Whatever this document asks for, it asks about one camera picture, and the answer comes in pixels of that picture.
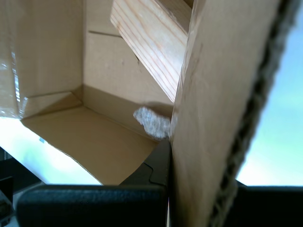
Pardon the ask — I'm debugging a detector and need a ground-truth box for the light wooden block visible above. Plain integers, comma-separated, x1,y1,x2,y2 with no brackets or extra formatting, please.
110,0,193,103

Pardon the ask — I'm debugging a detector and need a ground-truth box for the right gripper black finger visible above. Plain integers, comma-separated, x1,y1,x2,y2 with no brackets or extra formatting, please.
16,139,171,227
227,179,303,227

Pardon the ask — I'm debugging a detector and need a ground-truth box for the small speckled pinkish rock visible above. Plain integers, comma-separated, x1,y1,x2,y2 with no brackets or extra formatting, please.
133,106,172,140

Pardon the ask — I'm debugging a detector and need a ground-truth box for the brown cardboard box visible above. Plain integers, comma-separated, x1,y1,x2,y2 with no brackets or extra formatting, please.
0,0,301,227

